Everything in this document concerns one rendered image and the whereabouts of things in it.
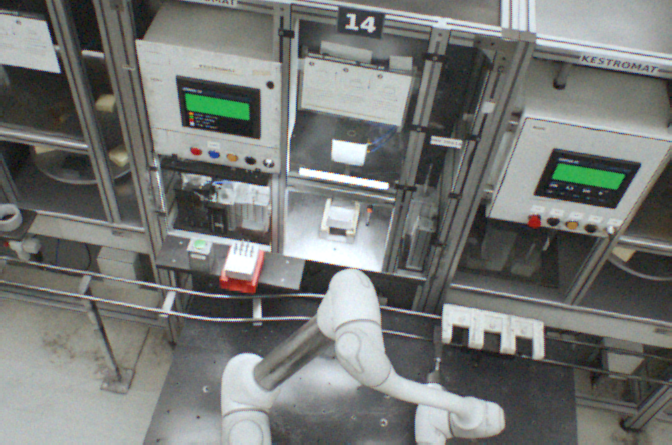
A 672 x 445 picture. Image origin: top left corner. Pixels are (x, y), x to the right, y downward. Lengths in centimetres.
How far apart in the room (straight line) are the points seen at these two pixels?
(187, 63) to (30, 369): 198
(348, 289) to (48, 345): 200
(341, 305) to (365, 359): 18
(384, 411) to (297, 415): 31
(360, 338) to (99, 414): 181
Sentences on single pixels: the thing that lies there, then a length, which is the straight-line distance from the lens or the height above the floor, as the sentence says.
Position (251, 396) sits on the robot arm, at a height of 94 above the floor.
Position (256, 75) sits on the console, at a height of 178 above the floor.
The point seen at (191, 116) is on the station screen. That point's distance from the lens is 221.
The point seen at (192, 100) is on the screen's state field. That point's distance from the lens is 216.
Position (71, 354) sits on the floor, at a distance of 363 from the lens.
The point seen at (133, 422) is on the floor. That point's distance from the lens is 342.
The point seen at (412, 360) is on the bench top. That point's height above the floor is 68.
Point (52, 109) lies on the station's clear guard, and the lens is 250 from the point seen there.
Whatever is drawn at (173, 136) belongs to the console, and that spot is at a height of 147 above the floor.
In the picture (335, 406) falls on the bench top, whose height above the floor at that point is 68.
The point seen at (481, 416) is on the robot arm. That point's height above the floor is 103.
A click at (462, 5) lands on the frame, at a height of 201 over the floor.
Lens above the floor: 311
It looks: 50 degrees down
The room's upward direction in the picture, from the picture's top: 6 degrees clockwise
